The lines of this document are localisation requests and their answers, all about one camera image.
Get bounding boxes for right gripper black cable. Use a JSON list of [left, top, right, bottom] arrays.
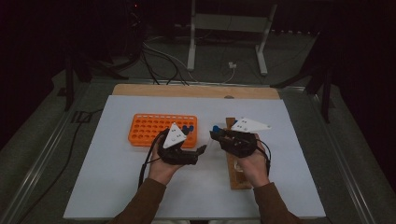
[[255, 138, 273, 176]]

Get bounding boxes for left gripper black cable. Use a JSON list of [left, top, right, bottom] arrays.
[[137, 129, 169, 189]]

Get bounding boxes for white table cover sheet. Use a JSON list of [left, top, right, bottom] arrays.
[[63, 94, 327, 220]]

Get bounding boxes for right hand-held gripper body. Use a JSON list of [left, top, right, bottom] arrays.
[[219, 117, 272, 159]]

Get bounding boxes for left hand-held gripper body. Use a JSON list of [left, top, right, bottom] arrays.
[[157, 121, 200, 166]]

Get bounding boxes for orange plastic test tube rack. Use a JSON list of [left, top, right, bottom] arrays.
[[127, 113, 199, 149]]

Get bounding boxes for person's left hand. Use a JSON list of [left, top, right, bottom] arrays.
[[147, 136, 185, 187]]

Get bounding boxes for wooden test tube rack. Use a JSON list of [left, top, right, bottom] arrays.
[[225, 117, 253, 190]]

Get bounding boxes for white charger plug with cable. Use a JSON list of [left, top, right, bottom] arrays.
[[222, 61, 238, 84]]

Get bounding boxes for black floor cable bundle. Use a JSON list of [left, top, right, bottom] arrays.
[[141, 46, 191, 87]]

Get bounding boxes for metal floor rail frame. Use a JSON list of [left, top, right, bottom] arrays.
[[0, 77, 379, 224]]

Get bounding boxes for long black floor cable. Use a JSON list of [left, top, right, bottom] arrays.
[[17, 107, 105, 223]]

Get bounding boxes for white floor cable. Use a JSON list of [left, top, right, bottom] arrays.
[[143, 41, 200, 83]]

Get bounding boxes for white metal desk frame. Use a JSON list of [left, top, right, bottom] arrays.
[[186, 0, 278, 77]]

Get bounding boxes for person's right hand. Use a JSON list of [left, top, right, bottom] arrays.
[[233, 133, 271, 189]]

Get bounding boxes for black floor stand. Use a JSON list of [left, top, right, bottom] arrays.
[[270, 31, 335, 124], [64, 52, 130, 112]]

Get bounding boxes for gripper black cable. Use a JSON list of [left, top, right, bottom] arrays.
[[137, 129, 169, 189], [255, 138, 273, 176]]

